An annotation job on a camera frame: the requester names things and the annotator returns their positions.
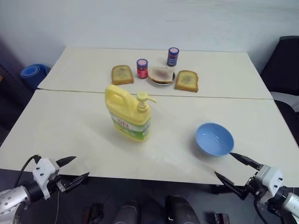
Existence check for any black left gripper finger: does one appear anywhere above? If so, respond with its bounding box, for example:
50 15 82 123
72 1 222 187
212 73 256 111
62 172 90 193
56 155 77 168

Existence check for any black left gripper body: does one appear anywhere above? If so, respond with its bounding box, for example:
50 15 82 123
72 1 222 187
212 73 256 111
47 163 71 195

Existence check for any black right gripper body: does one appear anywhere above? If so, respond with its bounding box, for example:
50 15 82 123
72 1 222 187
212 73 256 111
242 172 267 203

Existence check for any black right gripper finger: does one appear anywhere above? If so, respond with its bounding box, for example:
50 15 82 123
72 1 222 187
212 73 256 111
214 171 249 201
229 152 264 171

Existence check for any yellow pump soap bottle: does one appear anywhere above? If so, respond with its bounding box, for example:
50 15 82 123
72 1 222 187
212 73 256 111
104 84 157 142

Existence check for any blue plastic bowl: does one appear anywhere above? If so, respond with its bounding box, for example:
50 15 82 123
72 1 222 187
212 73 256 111
195 122 235 157

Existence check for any dark reddish block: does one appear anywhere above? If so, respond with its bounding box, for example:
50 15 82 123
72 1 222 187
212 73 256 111
209 212 231 224
83 203 104 224

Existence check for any dark rounded shape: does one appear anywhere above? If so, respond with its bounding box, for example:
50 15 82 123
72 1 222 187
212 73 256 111
111 200 141 224
164 195 199 224

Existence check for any dark storage rack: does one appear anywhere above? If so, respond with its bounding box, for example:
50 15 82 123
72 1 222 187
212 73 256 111
0 35 38 140

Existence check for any blue rolled foam mat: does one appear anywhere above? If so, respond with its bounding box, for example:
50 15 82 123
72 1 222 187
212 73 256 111
20 64 51 86

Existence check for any toasted bread slice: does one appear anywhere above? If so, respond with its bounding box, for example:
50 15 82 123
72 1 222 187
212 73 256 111
111 65 135 85
174 70 199 93

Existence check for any black office chair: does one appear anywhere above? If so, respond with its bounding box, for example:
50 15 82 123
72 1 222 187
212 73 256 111
259 35 299 150

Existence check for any small white plate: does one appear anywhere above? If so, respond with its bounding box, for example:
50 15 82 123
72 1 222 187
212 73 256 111
151 72 176 86

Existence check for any red jam jar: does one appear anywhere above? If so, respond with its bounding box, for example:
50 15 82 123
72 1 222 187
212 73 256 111
136 59 149 79

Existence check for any white bread jam sandwich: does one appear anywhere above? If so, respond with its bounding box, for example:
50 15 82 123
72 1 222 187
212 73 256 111
147 65 176 83

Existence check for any blue jam jar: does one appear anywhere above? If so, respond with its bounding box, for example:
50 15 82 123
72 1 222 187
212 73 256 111
166 47 180 67

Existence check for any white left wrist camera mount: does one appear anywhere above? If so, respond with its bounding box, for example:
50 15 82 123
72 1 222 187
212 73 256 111
32 158 60 200

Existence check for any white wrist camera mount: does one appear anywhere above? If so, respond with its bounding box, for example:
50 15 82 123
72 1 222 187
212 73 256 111
32 158 60 200
254 164 285 199

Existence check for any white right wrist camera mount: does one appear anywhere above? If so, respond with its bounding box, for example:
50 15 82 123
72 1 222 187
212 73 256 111
254 164 285 199

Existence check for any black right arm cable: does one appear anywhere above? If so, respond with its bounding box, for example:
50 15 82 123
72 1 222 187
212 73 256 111
254 197 270 224

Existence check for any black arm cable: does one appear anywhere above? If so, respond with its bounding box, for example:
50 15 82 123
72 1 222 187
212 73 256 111
14 154 41 188
254 197 270 224

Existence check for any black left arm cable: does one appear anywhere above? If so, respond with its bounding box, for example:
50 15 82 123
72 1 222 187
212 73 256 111
14 154 41 188

